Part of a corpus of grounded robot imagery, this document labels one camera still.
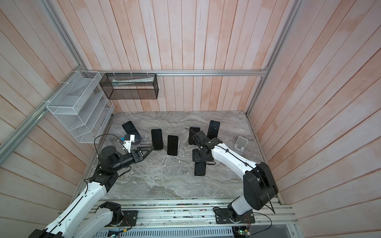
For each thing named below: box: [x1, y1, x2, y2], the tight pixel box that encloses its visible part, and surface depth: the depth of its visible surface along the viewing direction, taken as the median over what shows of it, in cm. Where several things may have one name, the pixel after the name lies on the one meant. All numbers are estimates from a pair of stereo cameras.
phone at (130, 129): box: [122, 120, 142, 145], surface depth 99 cm
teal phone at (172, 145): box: [167, 134, 179, 157], surface depth 97 cm
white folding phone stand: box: [233, 135, 249, 152], surface depth 97 cm
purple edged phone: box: [206, 119, 221, 140], surface depth 99 cm
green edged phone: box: [150, 128, 164, 151], surface depth 96 cm
